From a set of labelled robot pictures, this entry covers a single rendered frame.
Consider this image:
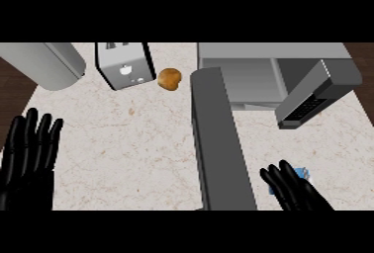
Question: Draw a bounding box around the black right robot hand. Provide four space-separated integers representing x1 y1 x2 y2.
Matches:
258 159 335 211

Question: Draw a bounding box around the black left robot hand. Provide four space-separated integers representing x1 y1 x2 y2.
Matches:
0 107 65 211

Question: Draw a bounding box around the blue milk carton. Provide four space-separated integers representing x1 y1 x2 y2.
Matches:
267 167 312 196

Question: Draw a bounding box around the dark grey microwave door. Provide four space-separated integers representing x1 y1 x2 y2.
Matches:
187 66 258 211

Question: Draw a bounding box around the grey microwave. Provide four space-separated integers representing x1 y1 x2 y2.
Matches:
195 42 363 130

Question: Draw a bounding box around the grey cylindrical appliance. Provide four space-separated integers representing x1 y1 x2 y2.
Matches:
0 42 87 92

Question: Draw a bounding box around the silver toaster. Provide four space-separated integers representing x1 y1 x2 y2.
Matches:
93 42 158 92

